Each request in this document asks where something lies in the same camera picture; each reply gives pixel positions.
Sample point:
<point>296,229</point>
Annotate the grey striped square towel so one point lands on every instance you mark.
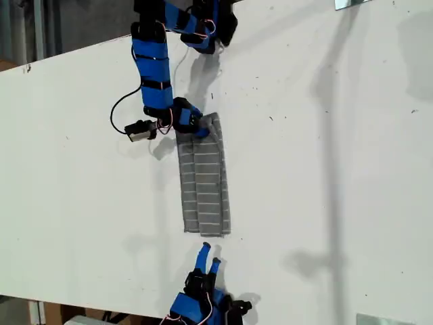
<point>206,189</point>

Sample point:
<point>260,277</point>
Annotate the white container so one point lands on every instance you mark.
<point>84,320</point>

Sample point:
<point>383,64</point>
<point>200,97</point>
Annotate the white table leg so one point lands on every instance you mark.
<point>36,313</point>

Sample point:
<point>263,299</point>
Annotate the black camera stalk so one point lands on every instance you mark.
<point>155,128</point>

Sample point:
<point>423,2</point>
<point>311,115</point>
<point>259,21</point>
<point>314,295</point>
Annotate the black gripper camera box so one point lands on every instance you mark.
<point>138,131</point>
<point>240,311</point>

